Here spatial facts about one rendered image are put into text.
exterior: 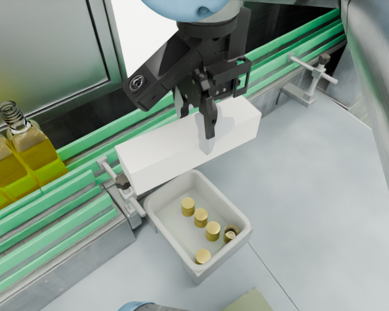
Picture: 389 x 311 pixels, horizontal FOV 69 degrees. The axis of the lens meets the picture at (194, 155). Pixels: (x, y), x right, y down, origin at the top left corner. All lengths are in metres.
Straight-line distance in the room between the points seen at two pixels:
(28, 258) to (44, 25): 0.43
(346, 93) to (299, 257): 0.63
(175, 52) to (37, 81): 0.40
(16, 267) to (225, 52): 0.51
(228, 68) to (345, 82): 0.80
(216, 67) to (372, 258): 0.64
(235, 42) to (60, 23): 0.39
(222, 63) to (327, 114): 0.78
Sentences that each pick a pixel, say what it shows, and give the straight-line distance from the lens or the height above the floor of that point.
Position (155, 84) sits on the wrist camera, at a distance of 0.35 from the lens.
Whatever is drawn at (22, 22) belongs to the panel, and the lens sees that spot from 0.64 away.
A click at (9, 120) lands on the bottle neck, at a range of 0.55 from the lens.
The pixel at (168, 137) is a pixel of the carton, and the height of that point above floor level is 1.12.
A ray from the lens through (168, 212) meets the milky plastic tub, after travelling 0.76.
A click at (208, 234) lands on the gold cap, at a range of 0.70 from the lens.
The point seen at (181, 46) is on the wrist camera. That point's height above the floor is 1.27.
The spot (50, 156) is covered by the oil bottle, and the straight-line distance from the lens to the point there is 0.60.
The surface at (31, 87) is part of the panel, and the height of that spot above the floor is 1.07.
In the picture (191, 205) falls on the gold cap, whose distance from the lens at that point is 0.72.
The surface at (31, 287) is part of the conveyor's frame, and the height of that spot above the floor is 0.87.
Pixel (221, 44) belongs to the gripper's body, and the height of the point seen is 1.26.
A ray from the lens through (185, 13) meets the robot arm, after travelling 0.19.
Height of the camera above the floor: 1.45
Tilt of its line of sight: 52 degrees down
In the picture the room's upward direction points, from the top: straight up
